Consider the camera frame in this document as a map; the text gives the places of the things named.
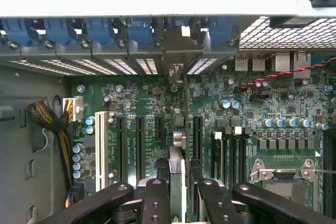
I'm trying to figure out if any white expansion slot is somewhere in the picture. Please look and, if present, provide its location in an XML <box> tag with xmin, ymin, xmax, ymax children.
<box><xmin>94</xmin><ymin>111</ymin><xmax>109</xmax><ymax>193</ymax></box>

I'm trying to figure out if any black yellow sleeved power cable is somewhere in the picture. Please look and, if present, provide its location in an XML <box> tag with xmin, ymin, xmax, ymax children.
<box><xmin>27</xmin><ymin>99</ymin><xmax>85</xmax><ymax>209</ymax></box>

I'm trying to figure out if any installed dark RAM stick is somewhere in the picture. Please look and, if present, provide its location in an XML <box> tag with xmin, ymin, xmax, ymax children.
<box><xmin>211</xmin><ymin>130</ymin><xmax>224</xmax><ymax>183</ymax></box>

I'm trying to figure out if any blue slot clip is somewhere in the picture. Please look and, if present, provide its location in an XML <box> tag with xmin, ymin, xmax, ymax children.
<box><xmin>125</xmin><ymin>16</ymin><xmax>154</xmax><ymax>46</ymax></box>
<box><xmin>43</xmin><ymin>18</ymin><xmax>78</xmax><ymax>47</ymax></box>
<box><xmin>166</xmin><ymin>16</ymin><xmax>192</xmax><ymax>29</ymax></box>
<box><xmin>1</xmin><ymin>18</ymin><xmax>36</xmax><ymax>48</ymax></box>
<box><xmin>207</xmin><ymin>16</ymin><xmax>235</xmax><ymax>47</ymax></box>
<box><xmin>85</xmin><ymin>18</ymin><xmax>118</xmax><ymax>47</ymax></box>

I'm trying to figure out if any silver rear port block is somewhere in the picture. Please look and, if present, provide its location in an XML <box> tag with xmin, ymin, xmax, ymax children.
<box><xmin>274</xmin><ymin>52</ymin><xmax>291</xmax><ymax>72</ymax></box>
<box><xmin>292</xmin><ymin>51</ymin><xmax>312</xmax><ymax>79</ymax></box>

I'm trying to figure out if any slotted metal blanking plate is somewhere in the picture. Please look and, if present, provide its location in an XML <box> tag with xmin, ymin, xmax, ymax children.
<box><xmin>135</xmin><ymin>58</ymin><xmax>159</xmax><ymax>75</ymax></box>
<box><xmin>73</xmin><ymin>59</ymin><xmax>118</xmax><ymax>76</ymax></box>
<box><xmin>103</xmin><ymin>58</ymin><xmax>137</xmax><ymax>75</ymax></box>
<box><xmin>186</xmin><ymin>58</ymin><xmax>218</xmax><ymax>75</ymax></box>
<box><xmin>9</xmin><ymin>60</ymin><xmax>76</xmax><ymax>77</ymax></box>
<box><xmin>40</xmin><ymin>59</ymin><xmax>97</xmax><ymax>76</ymax></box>

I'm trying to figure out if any silver USB port block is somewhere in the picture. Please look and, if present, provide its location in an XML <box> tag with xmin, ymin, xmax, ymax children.
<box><xmin>235</xmin><ymin>54</ymin><xmax>249</xmax><ymax>72</ymax></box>
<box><xmin>251</xmin><ymin>54</ymin><xmax>266</xmax><ymax>72</ymax></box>

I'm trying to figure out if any empty black RAM slot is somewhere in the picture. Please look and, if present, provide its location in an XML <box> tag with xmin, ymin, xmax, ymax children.
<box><xmin>322</xmin><ymin>129</ymin><xmax>336</xmax><ymax>224</ymax></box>

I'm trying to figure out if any CPU socket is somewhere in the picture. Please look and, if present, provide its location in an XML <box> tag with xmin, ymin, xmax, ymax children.
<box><xmin>249</xmin><ymin>158</ymin><xmax>322</xmax><ymax>216</ymax></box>

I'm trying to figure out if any thin metal locking lever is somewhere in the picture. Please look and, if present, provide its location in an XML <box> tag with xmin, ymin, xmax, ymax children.
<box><xmin>313</xmin><ymin>168</ymin><xmax>336</xmax><ymax>175</ymax></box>

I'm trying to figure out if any white power connector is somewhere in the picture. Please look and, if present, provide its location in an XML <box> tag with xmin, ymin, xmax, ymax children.
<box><xmin>62</xmin><ymin>97</ymin><xmax>84</xmax><ymax>123</ymax></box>

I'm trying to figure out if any short black expansion slot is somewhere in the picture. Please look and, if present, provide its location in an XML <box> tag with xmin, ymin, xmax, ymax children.
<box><xmin>154</xmin><ymin>115</ymin><xmax>165</xmax><ymax>141</ymax></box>

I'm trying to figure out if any red black twisted wire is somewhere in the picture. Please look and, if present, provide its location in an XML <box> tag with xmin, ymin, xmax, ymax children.
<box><xmin>240</xmin><ymin>57</ymin><xmax>336</xmax><ymax>90</ymax></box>

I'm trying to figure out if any green motherboard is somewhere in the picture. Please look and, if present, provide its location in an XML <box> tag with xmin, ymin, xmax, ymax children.
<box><xmin>68</xmin><ymin>50</ymin><xmax>336</xmax><ymax>224</ymax></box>

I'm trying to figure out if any open black PC case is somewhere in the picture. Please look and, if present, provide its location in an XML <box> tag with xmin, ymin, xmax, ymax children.
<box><xmin>0</xmin><ymin>0</ymin><xmax>336</xmax><ymax>224</ymax></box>

